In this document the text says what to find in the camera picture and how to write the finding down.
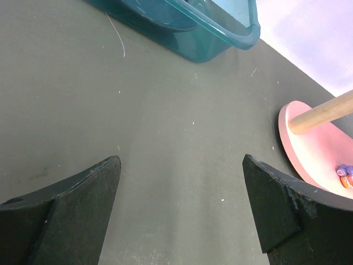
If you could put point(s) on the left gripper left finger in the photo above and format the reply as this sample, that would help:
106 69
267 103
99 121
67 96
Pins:
63 223

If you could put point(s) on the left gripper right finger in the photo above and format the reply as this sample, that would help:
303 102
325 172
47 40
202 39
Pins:
296 222

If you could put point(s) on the blue bear toy on shelf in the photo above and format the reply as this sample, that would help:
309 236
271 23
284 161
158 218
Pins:
344 172

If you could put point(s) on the pink three-tier shelf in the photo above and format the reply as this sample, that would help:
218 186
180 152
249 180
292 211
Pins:
314 145

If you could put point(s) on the teal plastic bin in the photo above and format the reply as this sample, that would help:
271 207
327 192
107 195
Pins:
220 25

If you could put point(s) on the dark blue bowl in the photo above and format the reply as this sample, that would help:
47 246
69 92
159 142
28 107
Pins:
162 14

